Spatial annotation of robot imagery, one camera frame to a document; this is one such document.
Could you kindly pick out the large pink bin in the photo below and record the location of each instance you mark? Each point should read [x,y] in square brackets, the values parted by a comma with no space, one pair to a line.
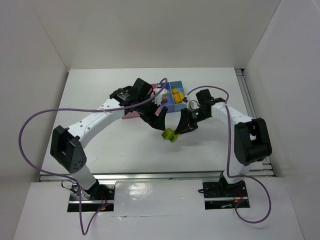
[130,114]

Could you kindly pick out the dark blue bin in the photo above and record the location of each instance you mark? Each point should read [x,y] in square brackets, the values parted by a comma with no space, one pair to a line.
[170,104]

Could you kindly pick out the lime green lego cluster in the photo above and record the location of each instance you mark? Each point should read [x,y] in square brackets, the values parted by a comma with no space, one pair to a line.
[170,135]

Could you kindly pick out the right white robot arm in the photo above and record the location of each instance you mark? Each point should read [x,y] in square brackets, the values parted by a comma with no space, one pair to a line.
[235,171]

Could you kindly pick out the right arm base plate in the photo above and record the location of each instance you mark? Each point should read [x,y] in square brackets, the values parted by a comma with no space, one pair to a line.
[217,199]

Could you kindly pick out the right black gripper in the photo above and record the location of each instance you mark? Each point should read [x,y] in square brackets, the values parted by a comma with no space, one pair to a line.
[187,122]

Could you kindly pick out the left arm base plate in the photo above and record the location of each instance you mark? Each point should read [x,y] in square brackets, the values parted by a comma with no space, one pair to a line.
[104,199]

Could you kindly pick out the aluminium front rail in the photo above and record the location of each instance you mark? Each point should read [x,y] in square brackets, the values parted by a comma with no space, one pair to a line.
[158,176]

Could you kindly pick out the light blue bin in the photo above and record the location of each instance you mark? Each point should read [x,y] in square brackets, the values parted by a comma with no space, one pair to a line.
[179,86]

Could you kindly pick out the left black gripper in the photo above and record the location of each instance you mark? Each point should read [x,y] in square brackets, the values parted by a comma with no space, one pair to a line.
[152,114]

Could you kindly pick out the aluminium side rail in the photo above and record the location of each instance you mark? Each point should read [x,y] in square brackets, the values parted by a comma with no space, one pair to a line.
[252,117]

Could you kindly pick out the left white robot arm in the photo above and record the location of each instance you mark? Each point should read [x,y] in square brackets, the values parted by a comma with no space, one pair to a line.
[68,143]

